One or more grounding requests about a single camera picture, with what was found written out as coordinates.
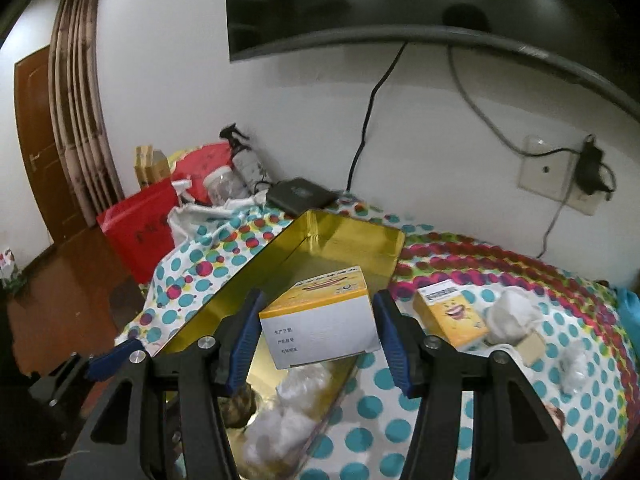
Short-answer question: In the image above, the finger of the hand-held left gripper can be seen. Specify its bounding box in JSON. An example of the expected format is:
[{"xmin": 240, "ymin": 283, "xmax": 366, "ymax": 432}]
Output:
[{"xmin": 84, "ymin": 338, "xmax": 146, "ymax": 381}]

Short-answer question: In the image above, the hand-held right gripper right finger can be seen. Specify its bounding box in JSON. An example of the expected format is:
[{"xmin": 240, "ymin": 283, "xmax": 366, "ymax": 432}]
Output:
[{"xmin": 372, "ymin": 287, "xmax": 583, "ymax": 480}]

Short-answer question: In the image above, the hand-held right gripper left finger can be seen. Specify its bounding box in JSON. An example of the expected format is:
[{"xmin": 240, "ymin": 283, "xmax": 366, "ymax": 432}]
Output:
[{"xmin": 60, "ymin": 287, "xmax": 268, "ymax": 480}]

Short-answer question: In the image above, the small yellow smile-print carton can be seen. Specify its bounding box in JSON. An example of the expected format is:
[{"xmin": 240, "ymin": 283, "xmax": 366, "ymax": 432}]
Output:
[{"xmin": 412, "ymin": 282, "xmax": 491, "ymax": 352}]

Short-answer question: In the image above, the large yellow white carton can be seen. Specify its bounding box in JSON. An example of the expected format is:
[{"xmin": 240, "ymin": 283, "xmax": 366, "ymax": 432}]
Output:
[{"xmin": 258, "ymin": 266, "xmax": 382, "ymax": 370}]

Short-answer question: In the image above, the white towel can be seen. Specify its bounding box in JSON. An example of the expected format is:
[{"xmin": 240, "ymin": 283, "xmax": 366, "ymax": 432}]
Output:
[
  {"xmin": 242, "ymin": 405, "xmax": 321, "ymax": 466},
  {"xmin": 482, "ymin": 287, "xmax": 543, "ymax": 346}
]

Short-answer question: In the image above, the small tan carton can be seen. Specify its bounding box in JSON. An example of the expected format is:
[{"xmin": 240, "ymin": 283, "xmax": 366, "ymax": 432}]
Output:
[{"xmin": 515, "ymin": 332, "xmax": 547, "ymax": 366}]

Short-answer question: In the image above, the gold tin box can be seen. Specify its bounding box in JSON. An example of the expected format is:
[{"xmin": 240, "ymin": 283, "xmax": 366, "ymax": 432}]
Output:
[{"xmin": 162, "ymin": 210, "xmax": 406, "ymax": 480}]

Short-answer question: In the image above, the small toy figure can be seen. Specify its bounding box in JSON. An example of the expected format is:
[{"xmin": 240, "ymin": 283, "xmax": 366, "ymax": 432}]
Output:
[{"xmin": 542, "ymin": 400, "xmax": 566, "ymax": 433}]

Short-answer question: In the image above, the white stuffed plastic bag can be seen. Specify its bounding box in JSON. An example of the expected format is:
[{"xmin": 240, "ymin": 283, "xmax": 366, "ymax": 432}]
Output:
[
  {"xmin": 275, "ymin": 362, "xmax": 341, "ymax": 416},
  {"xmin": 557, "ymin": 342, "xmax": 593, "ymax": 393}
]

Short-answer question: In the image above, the polka dot cloth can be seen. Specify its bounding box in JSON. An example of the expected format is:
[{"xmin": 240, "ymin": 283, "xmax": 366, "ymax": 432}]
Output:
[{"xmin": 115, "ymin": 195, "xmax": 636, "ymax": 480}]

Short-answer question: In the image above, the red paper gift bag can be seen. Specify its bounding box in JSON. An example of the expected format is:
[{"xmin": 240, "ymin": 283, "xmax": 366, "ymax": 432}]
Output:
[{"xmin": 96, "ymin": 180, "xmax": 183, "ymax": 286}]

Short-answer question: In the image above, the clear plastic jar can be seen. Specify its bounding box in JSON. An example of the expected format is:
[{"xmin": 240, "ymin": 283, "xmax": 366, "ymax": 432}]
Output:
[{"xmin": 202, "ymin": 165, "xmax": 248, "ymax": 206}]

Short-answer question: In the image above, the black set-top box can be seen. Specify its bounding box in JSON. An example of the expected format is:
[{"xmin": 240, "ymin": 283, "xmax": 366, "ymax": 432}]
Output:
[{"xmin": 265, "ymin": 177, "xmax": 338, "ymax": 213}]

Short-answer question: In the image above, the spray bottle with black trigger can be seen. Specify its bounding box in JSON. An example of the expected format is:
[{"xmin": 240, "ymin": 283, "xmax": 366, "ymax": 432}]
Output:
[{"xmin": 219, "ymin": 122, "xmax": 273, "ymax": 196}]

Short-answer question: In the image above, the red plastic bag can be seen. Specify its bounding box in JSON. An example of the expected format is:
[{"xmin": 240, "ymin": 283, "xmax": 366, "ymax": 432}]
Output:
[{"xmin": 172, "ymin": 142, "xmax": 233, "ymax": 203}]

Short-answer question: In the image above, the tall cardboard box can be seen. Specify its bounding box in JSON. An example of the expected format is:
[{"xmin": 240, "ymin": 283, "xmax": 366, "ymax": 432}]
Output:
[{"xmin": 134, "ymin": 145, "xmax": 153, "ymax": 191}]

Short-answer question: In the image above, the plain cardboard box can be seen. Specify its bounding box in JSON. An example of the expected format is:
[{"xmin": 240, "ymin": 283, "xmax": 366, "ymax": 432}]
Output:
[{"xmin": 150, "ymin": 149, "xmax": 173, "ymax": 186}]

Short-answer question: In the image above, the blue cloth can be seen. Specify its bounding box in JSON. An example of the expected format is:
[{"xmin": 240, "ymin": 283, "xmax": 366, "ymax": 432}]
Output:
[{"xmin": 612, "ymin": 285, "xmax": 640, "ymax": 331}]

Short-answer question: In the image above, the brown wooden door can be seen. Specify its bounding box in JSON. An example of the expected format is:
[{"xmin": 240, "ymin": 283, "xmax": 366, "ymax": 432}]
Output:
[{"xmin": 14, "ymin": 45, "xmax": 88, "ymax": 246}]

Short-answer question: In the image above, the brown striped curtain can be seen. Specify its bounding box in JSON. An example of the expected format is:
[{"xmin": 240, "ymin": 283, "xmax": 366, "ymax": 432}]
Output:
[{"xmin": 47, "ymin": 0, "xmax": 126, "ymax": 216}]

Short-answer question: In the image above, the black power adapter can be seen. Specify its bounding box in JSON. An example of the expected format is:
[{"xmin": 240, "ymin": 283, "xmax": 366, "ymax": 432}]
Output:
[{"xmin": 572, "ymin": 134, "xmax": 616, "ymax": 196}]

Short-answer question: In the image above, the thin adapter cable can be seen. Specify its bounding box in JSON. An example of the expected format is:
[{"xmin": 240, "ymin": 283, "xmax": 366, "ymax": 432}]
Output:
[{"xmin": 537, "ymin": 160, "xmax": 618, "ymax": 259}]

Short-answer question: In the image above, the beige wall socket plate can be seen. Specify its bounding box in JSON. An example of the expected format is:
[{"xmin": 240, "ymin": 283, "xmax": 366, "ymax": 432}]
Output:
[{"xmin": 517, "ymin": 134, "xmax": 608, "ymax": 216}]

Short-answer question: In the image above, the grey television cable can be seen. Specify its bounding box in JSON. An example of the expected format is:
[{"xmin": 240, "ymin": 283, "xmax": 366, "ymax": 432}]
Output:
[{"xmin": 446, "ymin": 45, "xmax": 588, "ymax": 158}]

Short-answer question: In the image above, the black television cable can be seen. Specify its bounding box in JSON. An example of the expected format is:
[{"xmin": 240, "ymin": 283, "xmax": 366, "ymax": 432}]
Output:
[{"xmin": 345, "ymin": 40, "xmax": 408, "ymax": 193}]

